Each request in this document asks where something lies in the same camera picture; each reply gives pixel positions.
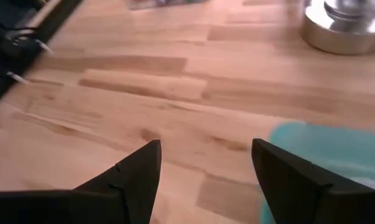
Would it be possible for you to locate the black aluminium frame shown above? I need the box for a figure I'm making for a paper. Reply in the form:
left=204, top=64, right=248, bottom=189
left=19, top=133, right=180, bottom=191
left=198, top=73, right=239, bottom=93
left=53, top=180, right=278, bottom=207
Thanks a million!
left=0, top=0, right=84, bottom=111

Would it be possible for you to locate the white lamp with shade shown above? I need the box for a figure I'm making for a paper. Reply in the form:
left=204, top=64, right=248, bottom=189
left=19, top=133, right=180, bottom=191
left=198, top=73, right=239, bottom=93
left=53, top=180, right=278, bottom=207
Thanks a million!
left=301, top=0, right=375, bottom=56

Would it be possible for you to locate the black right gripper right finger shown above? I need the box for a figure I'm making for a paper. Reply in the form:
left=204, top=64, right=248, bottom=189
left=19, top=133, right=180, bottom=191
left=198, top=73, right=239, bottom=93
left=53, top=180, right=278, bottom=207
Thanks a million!
left=252, top=138, right=375, bottom=224

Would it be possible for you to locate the green translucent plastic bin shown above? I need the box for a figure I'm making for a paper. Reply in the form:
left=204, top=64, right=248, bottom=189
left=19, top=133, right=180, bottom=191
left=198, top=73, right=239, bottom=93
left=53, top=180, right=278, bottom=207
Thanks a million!
left=259, top=121, right=375, bottom=224

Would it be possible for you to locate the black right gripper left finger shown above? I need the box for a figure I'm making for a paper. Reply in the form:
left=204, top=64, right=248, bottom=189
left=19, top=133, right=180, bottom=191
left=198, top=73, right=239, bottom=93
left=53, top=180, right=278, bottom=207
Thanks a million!
left=0, top=139, right=162, bottom=224

